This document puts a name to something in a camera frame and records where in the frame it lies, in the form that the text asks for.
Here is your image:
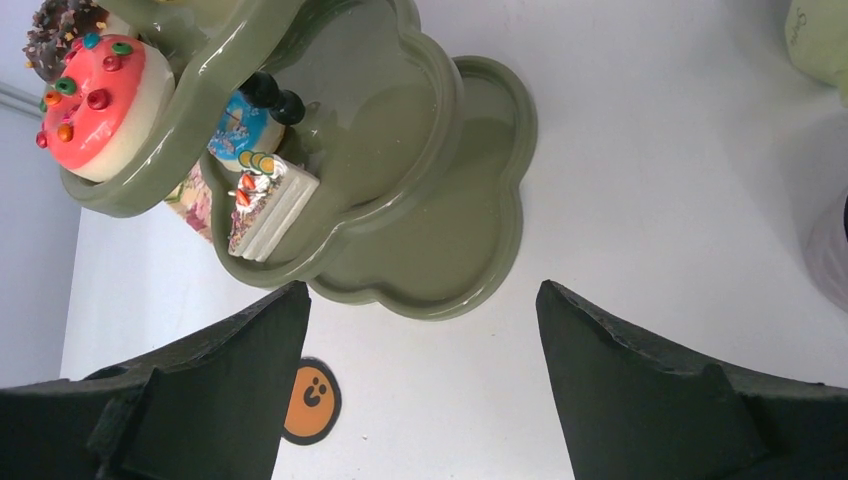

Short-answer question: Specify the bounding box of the chocolate donut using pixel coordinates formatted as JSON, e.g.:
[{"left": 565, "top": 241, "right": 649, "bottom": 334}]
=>
[{"left": 22, "top": 0, "right": 136, "bottom": 83}]

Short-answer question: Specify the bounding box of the white layered cake slice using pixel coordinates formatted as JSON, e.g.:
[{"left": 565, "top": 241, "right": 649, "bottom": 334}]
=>
[{"left": 228, "top": 150, "right": 320, "bottom": 262}]

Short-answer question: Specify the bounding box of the blue frosted donut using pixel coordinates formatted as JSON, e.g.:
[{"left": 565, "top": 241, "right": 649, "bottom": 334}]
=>
[{"left": 207, "top": 91, "right": 285, "bottom": 172}]

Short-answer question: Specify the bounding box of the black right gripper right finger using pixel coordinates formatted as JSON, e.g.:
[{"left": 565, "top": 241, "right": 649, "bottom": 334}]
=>
[{"left": 536, "top": 280, "right": 847, "bottom": 479}]

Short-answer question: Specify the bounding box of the orange smiley coaster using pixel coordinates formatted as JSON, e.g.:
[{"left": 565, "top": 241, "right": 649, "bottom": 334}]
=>
[{"left": 282, "top": 357, "right": 342, "bottom": 446}]

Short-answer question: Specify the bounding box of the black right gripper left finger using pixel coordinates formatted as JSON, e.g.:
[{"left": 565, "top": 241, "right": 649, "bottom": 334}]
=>
[{"left": 1, "top": 281, "right": 311, "bottom": 479}]

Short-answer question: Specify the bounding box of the green three-tier dessert stand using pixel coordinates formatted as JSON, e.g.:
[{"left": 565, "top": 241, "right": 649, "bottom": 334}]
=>
[{"left": 60, "top": 1, "right": 538, "bottom": 320}]

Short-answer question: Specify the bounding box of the light green mug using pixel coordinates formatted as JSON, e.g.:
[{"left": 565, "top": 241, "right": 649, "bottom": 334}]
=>
[{"left": 785, "top": 0, "right": 847, "bottom": 107}]

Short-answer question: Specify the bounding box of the red donut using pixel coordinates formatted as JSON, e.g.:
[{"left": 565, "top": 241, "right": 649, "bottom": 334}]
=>
[{"left": 35, "top": 33, "right": 175, "bottom": 182}]

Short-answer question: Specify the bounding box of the black mug purple interior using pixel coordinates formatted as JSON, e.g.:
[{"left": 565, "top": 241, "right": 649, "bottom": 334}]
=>
[{"left": 804, "top": 190, "right": 847, "bottom": 311}]

